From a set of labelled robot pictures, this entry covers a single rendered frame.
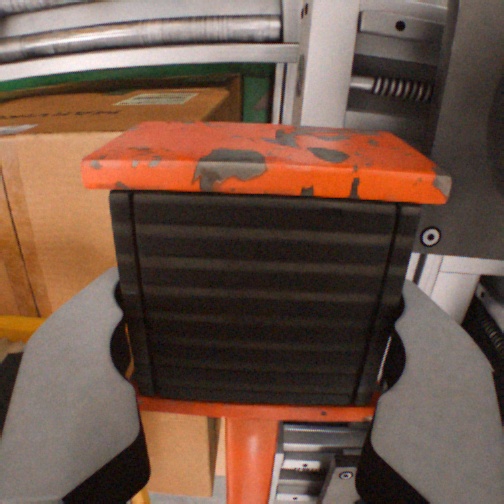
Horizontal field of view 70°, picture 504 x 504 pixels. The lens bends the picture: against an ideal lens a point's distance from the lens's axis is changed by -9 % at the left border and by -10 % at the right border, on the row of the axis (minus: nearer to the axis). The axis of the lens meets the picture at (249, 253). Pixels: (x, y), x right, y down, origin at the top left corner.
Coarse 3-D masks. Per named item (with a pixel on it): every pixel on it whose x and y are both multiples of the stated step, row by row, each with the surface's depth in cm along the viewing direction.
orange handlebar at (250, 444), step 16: (240, 432) 15; (256, 432) 15; (272, 432) 15; (240, 448) 15; (256, 448) 15; (272, 448) 15; (240, 464) 16; (256, 464) 16; (272, 464) 16; (240, 480) 17; (256, 480) 16; (240, 496) 17; (256, 496) 17
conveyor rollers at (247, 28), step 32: (0, 0) 61; (32, 0) 61; (64, 0) 62; (96, 0) 63; (64, 32) 65; (96, 32) 64; (128, 32) 64; (160, 32) 64; (192, 32) 64; (224, 32) 64; (256, 32) 64
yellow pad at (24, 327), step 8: (0, 320) 29; (8, 320) 30; (16, 320) 30; (24, 320) 30; (32, 320) 30; (40, 320) 30; (0, 328) 29; (8, 328) 29; (16, 328) 29; (24, 328) 29; (32, 328) 29; (0, 336) 29; (8, 336) 29; (16, 336) 29; (24, 336) 29; (144, 488) 41; (136, 496) 40; (144, 496) 41
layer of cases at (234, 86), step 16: (128, 80) 105; (144, 80) 100; (160, 80) 96; (176, 80) 93; (192, 80) 90; (208, 80) 89; (224, 80) 87; (0, 96) 92; (16, 96) 84; (224, 432) 114; (224, 448) 118; (224, 464) 122
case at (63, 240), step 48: (48, 96) 67; (96, 96) 63; (144, 96) 61; (192, 96) 60; (0, 144) 35; (48, 144) 35; (96, 144) 35; (0, 192) 37; (48, 192) 37; (96, 192) 37; (0, 240) 40; (48, 240) 40; (96, 240) 39; (0, 288) 43; (48, 288) 43; (144, 432) 54; (192, 432) 53; (192, 480) 59
